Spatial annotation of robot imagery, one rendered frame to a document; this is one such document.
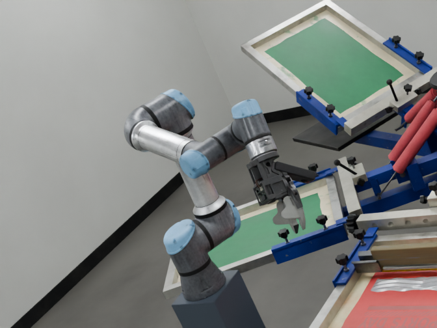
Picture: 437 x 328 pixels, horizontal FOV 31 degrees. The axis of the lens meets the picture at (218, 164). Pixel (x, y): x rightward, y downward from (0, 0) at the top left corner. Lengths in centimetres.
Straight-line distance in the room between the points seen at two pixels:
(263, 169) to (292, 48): 218
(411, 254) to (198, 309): 72
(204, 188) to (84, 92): 427
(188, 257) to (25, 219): 373
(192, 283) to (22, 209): 371
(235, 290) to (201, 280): 13
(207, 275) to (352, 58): 184
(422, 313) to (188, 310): 74
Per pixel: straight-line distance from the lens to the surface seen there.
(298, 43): 416
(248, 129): 200
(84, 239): 651
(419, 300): 258
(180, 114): 241
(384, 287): 269
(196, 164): 203
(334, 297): 268
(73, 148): 652
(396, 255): 269
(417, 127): 332
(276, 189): 198
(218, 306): 253
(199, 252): 252
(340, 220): 310
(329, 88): 389
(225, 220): 255
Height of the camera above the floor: 235
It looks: 18 degrees down
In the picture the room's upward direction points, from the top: 25 degrees counter-clockwise
